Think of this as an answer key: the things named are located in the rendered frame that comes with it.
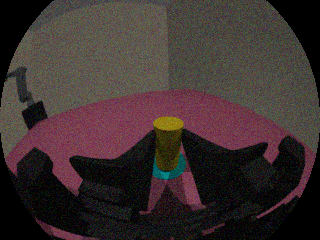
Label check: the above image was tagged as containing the yellow cylinder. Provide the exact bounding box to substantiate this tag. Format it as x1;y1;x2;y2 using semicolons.
153;116;184;171

